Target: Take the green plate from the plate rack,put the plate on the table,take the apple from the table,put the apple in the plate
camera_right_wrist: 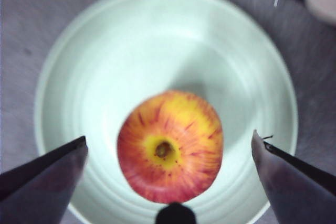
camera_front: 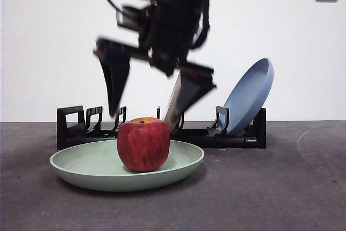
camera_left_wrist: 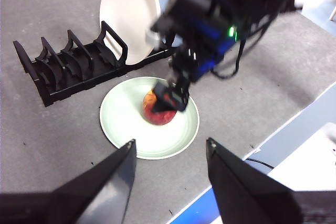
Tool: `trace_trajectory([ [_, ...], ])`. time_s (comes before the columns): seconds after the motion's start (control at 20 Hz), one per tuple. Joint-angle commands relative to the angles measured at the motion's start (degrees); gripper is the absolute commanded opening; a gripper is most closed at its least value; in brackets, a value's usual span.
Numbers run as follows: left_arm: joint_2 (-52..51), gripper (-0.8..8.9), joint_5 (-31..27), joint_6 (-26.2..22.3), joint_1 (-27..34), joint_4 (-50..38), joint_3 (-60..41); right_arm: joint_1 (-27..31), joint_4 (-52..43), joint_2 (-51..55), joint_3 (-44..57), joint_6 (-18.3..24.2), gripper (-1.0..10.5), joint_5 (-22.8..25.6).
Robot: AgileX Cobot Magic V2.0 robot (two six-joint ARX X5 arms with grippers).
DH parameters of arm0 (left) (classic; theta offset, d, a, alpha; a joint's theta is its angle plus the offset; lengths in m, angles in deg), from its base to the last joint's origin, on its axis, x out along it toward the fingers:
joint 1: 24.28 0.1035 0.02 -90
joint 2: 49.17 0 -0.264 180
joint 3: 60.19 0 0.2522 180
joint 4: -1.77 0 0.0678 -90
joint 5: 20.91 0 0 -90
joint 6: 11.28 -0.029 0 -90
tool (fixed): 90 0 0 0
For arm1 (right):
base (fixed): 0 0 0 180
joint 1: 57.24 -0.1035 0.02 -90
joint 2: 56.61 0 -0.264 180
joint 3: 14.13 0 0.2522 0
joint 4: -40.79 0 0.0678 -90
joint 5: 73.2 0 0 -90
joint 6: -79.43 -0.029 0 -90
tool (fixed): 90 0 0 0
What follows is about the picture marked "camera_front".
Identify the red apple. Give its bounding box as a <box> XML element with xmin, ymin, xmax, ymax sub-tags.
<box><xmin>116</xmin><ymin>117</ymin><xmax>171</xmax><ymax>173</ymax></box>

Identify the green round plate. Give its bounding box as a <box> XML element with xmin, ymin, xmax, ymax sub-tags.
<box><xmin>49</xmin><ymin>139</ymin><xmax>205</xmax><ymax>193</ymax></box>

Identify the cream round plate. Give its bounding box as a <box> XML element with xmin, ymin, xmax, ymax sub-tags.
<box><xmin>163</xmin><ymin>75</ymin><xmax>183</xmax><ymax>132</ymax></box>

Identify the blue round plate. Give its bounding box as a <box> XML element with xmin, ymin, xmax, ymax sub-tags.
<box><xmin>218</xmin><ymin>57</ymin><xmax>275</xmax><ymax>136</ymax></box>

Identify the black plate rack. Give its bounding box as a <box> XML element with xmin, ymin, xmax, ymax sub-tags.
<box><xmin>56</xmin><ymin>105</ymin><xmax>267</xmax><ymax>150</ymax></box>

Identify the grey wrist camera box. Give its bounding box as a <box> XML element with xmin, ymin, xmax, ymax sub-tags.
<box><xmin>116</xmin><ymin>4</ymin><xmax>152</xmax><ymax>30</ymax></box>

